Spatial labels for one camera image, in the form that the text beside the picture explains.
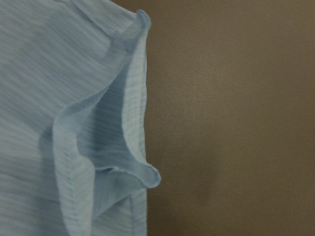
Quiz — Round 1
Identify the light blue button shirt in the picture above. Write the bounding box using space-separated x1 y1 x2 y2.
0 0 160 236

